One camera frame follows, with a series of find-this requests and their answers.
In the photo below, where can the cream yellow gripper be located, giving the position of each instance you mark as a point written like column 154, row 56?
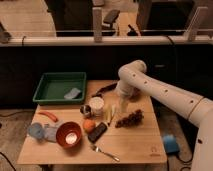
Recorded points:
column 123, row 105

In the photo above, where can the purple grape bunch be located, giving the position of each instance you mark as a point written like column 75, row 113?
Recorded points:
column 132, row 119

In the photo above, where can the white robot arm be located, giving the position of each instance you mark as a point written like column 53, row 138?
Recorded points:
column 195, row 108

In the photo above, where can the purple bowl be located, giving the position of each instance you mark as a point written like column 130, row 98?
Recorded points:
column 136, row 95

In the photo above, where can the red bowl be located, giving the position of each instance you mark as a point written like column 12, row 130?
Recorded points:
column 68, row 134

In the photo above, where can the yellow banana peel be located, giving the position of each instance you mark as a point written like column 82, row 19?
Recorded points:
column 109, row 113

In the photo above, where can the white cup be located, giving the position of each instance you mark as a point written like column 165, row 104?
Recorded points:
column 96, row 104

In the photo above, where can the black rectangular block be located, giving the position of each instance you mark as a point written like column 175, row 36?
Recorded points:
column 97, row 132

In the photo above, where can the small dark jar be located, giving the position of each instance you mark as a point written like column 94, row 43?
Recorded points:
column 85, row 110

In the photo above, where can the orange fruit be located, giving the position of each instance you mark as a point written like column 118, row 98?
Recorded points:
column 89, row 125

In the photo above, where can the wooden table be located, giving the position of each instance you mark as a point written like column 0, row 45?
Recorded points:
column 137, row 145

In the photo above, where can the grey sponge in tray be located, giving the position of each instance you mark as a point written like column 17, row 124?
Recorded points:
column 72, row 94

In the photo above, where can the silver fork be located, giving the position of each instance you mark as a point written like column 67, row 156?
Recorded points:
column 97, row 149

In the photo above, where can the blue floor object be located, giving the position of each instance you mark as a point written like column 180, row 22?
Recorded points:
column 170, row 144

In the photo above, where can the green plastic tray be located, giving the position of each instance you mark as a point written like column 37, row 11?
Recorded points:
column 53, row 86

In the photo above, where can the orange carrot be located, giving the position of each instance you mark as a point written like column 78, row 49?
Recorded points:
column 49, row 115

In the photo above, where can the grey cloth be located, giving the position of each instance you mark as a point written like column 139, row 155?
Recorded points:
column 50, row 131

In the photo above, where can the white railing bar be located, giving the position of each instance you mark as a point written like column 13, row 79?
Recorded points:
column 105, row 41

